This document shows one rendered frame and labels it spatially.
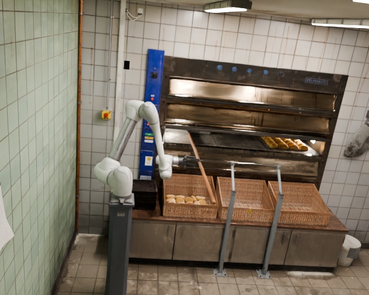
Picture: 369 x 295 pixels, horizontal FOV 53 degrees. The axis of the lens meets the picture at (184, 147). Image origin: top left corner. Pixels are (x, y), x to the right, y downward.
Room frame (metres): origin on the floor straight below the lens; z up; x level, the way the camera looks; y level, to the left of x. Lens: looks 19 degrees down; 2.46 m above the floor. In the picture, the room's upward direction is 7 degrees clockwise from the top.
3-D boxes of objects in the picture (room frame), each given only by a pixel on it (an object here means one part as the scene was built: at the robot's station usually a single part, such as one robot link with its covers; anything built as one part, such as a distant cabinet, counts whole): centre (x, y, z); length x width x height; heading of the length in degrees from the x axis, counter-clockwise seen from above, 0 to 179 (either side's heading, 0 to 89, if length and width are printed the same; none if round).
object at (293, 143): (4.34, -1.18, 1.21); 0.61 x 0.48 x 0.06; 7
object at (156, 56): (4.64, 0.50, 1.07); 1.93 x 0.16 x 2.15; 7
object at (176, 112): (3.84, -0.65, 1.54); 1.79 x 0.11 x 0.19; 97
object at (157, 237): (3.54, -0.58, 0.29); 2.42 x 0.56 x 0.58; 97
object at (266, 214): (3.57, -0.70, 0.72); 0.56 x 0.49 x 0.28; 96
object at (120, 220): (2.72, 0.47, 0.50); 0.21 x 0.21 x 1.00; 11
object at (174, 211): (3.51, -0.10, 0.72); 0.56 x 0.49 x 0.28; 98
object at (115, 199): (2.70, 0.46, 1.03); 0.22 x 0.18 x 0.06; 11
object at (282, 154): (3.86, -0.65, 1.16); 1.80 x 0.06 x 0.04; 97
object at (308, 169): (3.84, -0.65, 1.02); 1.79 x 0.11 x 0.19; 97
